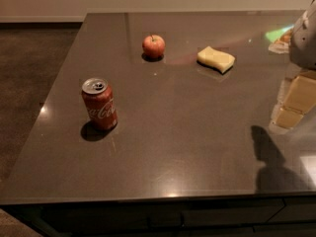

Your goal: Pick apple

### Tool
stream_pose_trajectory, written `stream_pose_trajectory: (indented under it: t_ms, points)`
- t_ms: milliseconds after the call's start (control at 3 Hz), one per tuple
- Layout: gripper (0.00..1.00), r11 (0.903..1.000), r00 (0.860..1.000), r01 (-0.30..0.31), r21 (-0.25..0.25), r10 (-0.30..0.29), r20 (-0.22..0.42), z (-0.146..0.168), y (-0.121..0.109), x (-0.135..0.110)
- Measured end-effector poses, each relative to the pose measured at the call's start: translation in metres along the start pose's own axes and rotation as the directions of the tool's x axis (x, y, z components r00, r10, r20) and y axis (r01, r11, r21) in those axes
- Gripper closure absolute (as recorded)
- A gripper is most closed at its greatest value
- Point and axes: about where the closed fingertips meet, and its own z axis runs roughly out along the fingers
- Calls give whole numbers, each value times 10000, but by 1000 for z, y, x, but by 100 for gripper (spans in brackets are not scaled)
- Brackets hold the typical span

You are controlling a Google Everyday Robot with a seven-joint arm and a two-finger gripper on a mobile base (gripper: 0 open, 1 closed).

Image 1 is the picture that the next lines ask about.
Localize yellow sponge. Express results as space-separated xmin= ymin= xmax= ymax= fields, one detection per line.
xmin=197 ymin=46 xmax=235 ymax=74

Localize red Coca-Cola can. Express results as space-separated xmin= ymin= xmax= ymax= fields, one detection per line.
xmin=82 ymin=78 xmax=118 ymax=130

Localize red apple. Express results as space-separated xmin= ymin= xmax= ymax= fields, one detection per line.
xmin=142 ymin=35 xmax=166 ymax=59

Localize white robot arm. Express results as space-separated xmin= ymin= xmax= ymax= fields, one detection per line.
xmin=289 ymin=0 xmax=316 ymax=70

